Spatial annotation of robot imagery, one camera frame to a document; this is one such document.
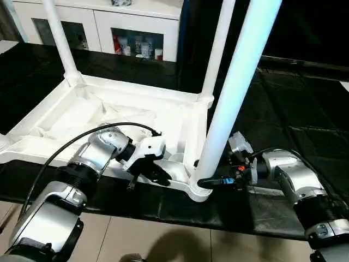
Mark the white plastic table top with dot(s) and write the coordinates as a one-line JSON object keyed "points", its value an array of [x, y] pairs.
{"points": [[109, 112]]}

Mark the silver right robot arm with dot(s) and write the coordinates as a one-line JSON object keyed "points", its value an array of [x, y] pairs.
{"points": [[305, 180]]}

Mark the white flat strip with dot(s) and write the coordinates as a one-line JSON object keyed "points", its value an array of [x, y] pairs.
{"points": [[345, 85]]}

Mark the white plastic table leg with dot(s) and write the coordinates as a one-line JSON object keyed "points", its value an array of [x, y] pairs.
{"points": [[217, 49], [240, 82], [60, 43]]}

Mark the black mat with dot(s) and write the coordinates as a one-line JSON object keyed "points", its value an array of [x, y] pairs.
{"points": [[305, 120]]}

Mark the grey object on cabinet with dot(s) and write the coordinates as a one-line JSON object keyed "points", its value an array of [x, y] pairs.
{"points": [[122, 2]]}

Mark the black cabinet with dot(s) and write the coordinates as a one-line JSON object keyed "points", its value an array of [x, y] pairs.
{"points": [[196, 33]]}

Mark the white glass-door cabinet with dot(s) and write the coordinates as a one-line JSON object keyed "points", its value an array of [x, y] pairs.
{"points": [[98, 27]]}

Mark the grey curtain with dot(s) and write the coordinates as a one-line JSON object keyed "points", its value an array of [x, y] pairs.
{"points": [[6, 19]]}

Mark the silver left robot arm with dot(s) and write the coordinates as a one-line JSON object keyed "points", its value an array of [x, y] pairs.
{"points": [[71, 174]]}

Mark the black flat monitor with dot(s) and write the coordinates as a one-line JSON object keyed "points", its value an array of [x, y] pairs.
{"points": [[305, 61]]}

